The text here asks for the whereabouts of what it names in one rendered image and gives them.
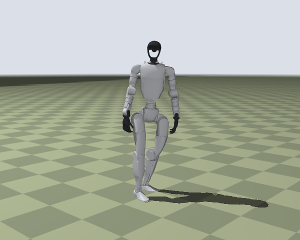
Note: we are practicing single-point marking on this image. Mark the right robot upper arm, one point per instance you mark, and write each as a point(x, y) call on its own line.
point(133, 79)

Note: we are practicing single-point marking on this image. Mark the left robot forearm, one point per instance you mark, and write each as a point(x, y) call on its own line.
point(175, 105)

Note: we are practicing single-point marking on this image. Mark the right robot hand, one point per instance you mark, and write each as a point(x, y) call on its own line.
point(126, 123)

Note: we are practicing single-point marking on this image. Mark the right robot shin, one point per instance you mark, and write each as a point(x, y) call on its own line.
point(138, 170)

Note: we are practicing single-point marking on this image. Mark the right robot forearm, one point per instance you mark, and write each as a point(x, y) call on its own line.
point(128, 103)

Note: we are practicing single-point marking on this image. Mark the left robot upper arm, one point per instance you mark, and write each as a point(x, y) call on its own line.
point(171, 81)

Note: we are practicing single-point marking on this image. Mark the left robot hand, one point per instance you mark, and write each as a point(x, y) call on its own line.
point(176, 119)

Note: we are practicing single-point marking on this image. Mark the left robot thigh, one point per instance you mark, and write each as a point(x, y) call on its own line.
point(160, 137)

